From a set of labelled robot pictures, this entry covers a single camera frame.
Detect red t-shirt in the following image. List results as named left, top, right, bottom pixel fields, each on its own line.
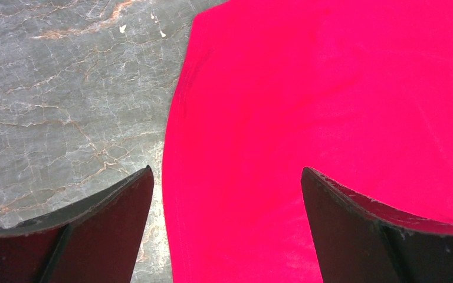
left=162, top=1, right=453, bottom=282

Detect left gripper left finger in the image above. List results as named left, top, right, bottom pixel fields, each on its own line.
left=0, top=167, right=154, bottom=282

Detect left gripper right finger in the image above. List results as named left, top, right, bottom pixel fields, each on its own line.
left=301, top=168, right=453, bottom=282

